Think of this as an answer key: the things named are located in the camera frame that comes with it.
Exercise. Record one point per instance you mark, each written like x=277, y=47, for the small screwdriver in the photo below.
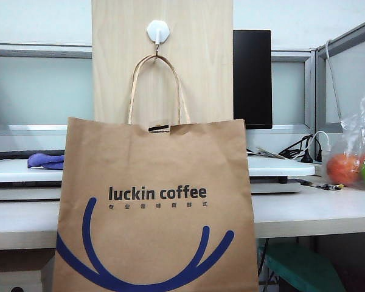
x=328, y=186

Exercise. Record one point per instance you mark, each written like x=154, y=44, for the black keyboard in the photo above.
x=18, y=154

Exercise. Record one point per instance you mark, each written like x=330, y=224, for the brown luckin coffee paper bag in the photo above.
x=155, y=213

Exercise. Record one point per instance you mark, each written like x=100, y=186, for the blue cloth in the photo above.
x=45, y=161

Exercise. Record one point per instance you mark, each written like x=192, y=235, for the black computer monitor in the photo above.
x=252, y=79

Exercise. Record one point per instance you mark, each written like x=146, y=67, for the stack of papers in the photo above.
x=270, y=152

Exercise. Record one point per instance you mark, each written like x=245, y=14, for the light wooden board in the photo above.
x=200, y=61

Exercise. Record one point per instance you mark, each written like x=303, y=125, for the grey framed office partition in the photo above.
x=346, y=61
x=33, y=91

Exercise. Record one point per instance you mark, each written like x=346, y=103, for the green plastic object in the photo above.
x=304, y=267

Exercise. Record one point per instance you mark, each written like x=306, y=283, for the orange ball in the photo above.
x=342, y=168

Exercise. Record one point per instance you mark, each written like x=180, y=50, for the white adhesive wall hook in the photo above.
x=158, y=30

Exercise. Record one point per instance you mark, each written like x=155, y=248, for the clear plastic bag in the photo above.
x=356, y=127

